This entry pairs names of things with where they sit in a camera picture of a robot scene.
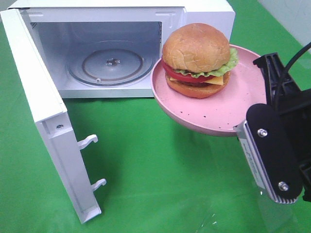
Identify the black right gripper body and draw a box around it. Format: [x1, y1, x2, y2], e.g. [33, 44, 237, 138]
[278, 89, 311, 201]

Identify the white microwave oven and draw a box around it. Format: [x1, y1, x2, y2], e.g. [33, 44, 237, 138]
[7, 0, 235, 98]

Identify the glass microwave turntable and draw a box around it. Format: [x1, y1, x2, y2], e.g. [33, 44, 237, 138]
[67, 40, 159, 87]

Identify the white microwave door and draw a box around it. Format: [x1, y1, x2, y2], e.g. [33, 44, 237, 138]
[0, 9, 106, 223]

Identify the green table cloth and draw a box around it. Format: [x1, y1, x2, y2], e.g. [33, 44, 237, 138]
[0, 0, 311, 233]

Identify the burger with lettuce and tomato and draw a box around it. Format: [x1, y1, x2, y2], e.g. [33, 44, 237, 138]
[161, 23, 239, 99]

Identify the white wall panel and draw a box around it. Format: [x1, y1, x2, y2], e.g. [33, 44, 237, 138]
[259, 0, 311, 45]

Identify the pink speckled plate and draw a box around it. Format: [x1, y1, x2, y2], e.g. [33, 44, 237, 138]
[151, 46, 266, 136]

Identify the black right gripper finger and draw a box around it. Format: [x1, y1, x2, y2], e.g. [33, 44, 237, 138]
[253, 53, 301, 109]

